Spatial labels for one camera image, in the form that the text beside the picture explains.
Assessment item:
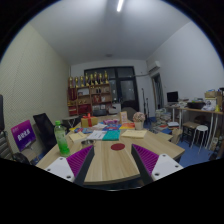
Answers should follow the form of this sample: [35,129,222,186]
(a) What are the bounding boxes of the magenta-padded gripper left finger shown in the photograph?
[44,144,96,187]

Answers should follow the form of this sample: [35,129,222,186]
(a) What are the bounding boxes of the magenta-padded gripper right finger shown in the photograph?
[130,143,184,186]

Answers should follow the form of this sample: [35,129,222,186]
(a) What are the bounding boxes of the green drink bottle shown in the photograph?
[53,120,71,158]

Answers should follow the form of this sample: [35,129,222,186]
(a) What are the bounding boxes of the yellow notepad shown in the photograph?
[68,131,88,144]

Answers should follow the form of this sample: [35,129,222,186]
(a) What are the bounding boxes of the yellow paper envelope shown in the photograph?
[120,129,148,139]

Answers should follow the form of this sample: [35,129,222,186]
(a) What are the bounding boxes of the colourful blue booklet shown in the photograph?
[73,127,94,135]

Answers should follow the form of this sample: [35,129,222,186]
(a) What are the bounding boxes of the white paper document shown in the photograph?
[86,130,108,141]

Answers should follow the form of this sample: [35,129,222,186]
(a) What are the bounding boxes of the flat round red coaster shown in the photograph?
[110,142,126,151]

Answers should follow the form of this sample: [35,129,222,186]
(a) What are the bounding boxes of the orange book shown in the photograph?
[119,122,136,131]

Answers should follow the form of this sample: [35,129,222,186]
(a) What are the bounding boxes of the yellow gift box red ribbon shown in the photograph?
[80,113,99,128]

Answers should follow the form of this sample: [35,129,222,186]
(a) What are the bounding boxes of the teal notebook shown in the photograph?
[101,129,121,142]

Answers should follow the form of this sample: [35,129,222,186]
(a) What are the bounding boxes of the pink flowers in white pot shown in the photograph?
[132,111,147,131]

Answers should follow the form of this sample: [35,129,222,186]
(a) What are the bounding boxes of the stack of books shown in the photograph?
[154,109,173,130]

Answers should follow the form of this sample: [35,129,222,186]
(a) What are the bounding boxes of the small white side table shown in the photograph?
[61,115,81,129]

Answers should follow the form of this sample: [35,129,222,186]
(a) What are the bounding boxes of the black office chair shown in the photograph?
[32,112,58,153]

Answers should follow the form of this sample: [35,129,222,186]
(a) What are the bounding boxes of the blue book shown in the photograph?
[102,124,122,132]

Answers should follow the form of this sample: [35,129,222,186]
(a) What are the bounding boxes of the standing orange card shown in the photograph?
[119,111,129,124]

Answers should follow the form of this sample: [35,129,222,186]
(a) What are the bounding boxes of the black tripod stand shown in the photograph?
[141,87,151,121]

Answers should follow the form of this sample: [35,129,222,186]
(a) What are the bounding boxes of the purple sign board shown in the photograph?
[10,119,37,153]

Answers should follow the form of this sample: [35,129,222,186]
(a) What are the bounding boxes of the white round stool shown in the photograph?
[190,124,209,149]

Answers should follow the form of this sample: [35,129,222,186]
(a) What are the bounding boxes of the wooden shelf unit with trophies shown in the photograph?
[67,70,114,117]

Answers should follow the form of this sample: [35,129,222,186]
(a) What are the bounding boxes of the black computer monitor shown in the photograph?
[166,91,180,104]

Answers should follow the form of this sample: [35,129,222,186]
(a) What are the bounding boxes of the wooden side desk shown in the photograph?
[165,105,224,151]

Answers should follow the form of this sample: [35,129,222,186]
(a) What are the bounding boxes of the black bag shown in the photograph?
[186,101,206,110]

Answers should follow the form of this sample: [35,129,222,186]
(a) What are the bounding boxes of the dark glass door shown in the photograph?
[83,66,140,113]

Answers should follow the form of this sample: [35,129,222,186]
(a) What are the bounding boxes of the cardboard box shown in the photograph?
[204,90,224,100]

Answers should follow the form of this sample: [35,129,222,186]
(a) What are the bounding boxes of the white air conditioner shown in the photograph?
[147,60,162,73]

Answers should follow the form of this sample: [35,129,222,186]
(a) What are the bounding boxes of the ceiling tube light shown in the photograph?
[116,0,125,13]

